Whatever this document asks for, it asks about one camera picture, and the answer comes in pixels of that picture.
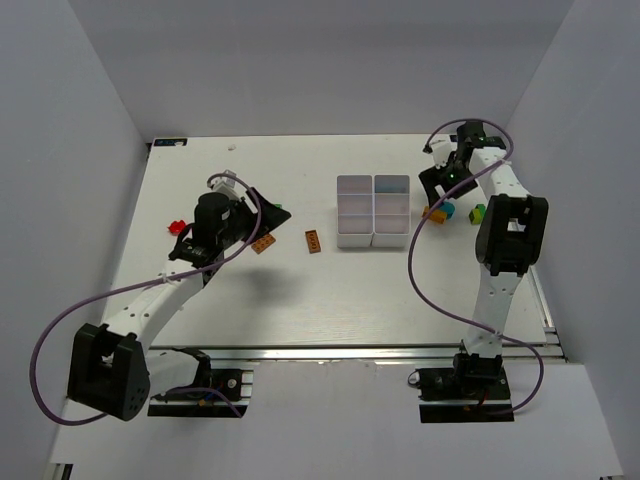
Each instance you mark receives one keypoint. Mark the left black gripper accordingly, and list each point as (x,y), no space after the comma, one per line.
(255,219)

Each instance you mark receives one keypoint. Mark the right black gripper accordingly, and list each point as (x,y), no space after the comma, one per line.
(447,181)

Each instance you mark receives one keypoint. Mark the teal rounded lego brick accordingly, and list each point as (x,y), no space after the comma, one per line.
(448,209)

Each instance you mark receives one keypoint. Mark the small teal lego cube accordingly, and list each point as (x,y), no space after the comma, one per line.
(391,189)

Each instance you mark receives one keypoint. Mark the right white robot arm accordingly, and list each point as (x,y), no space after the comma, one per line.
(509,238)

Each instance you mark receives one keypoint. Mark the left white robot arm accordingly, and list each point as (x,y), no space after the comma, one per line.
(112,370)

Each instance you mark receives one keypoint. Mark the brown 2x4 lego plate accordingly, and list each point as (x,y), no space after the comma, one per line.
(263,243)

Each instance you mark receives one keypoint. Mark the lime green small lego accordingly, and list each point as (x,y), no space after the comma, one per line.
(477,214)

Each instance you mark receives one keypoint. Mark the brown lego plate upside down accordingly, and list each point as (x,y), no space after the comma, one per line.
(313,241)

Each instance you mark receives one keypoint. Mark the white right divided container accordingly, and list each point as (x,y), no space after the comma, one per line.
(391,213)

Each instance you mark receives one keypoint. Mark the small red lego piece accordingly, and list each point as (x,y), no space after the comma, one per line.
(176,227)

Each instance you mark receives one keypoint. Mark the blue table label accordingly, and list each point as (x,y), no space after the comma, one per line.
(170,142)

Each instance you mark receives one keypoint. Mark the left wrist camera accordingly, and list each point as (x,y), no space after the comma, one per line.
(225,184)

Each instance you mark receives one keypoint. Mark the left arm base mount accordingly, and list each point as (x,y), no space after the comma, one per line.
(188,383)

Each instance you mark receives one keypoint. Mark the aluminium table rail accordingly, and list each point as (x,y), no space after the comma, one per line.
(551,350)

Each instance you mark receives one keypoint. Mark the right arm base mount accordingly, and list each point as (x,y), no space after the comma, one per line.
(444,400)

